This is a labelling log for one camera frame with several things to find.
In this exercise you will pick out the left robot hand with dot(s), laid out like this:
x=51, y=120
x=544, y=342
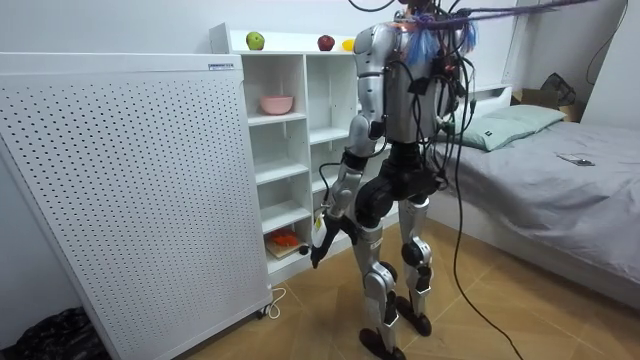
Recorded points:
x=320, y=240

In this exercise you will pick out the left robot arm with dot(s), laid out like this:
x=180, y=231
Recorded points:
x=362, y=125

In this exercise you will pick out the orange carrot soft toy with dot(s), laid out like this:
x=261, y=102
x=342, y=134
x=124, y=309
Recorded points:
x=284, y=238

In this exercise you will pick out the wooden cutting board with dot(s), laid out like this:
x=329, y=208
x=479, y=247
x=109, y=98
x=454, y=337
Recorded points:
x=282, y=247

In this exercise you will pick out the robot legs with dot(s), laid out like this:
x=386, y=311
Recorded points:
x=380, y=280

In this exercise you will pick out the white shelf unit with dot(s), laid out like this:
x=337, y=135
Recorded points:
x=285, y=150

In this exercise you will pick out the pink bowl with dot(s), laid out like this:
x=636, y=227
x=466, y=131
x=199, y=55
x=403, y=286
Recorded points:
x=276, y=104

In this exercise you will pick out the robot body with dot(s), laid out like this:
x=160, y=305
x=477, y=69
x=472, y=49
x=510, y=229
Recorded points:
x=400, y=100

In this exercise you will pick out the white perforated panel cabinet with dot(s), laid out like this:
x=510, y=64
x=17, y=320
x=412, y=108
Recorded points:
x=130, y=210

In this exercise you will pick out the yellow fruit soft toy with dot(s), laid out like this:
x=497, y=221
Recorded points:
x=348, y=45

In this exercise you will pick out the red apple soft toy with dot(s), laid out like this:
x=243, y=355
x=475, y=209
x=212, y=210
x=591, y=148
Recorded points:
x=326, y=43

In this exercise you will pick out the green apple soft toy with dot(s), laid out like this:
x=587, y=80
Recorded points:
x=255, y=41

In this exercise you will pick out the light green pillow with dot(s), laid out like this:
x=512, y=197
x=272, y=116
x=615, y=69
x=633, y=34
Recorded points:
x=505, y=127

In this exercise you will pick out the grey bed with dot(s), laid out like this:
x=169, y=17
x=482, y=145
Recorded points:
x=550, y=200

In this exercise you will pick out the cardboard box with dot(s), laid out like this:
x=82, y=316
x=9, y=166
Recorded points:
x=540, y=97

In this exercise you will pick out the small device on bed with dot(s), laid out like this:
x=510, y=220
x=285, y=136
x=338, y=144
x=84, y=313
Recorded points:
x=576, y=159

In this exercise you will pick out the black plastic bag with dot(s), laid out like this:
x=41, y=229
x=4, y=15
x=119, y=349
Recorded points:
x=57, y=337

